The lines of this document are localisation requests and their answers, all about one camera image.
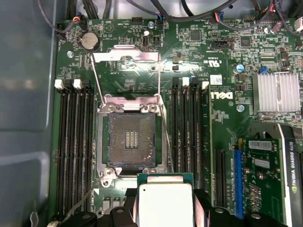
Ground round coin battery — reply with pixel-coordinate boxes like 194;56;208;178
78;32;100;52

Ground blue expansion slot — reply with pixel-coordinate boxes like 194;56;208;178
233;148;245;220

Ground black expansion slot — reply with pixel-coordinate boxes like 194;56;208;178
214;148;227;209

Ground thick black wire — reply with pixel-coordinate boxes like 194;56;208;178
126;0;239;22

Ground black open PC case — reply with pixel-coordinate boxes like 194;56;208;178
0;0;303;227

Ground thin wire locking lever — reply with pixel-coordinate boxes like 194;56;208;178
58;188;97;222
160;104;175;173

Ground green motherboard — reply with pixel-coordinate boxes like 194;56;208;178
48;17;303;227

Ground silver finned heat sink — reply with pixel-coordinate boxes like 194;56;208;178
252;72;301;112

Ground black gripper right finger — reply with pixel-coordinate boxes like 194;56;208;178
194;189;288;227

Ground black NVIDIA graphics card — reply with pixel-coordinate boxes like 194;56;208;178
243;122;303;227

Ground metal socket cover frame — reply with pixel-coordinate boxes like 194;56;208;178
91;44;162;107

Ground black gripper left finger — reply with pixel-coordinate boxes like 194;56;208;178
62;188;138;227

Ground silver topped CPU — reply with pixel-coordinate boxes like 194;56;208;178
137;174;194;227

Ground CPU socket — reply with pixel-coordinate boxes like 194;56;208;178
97;93;168;187

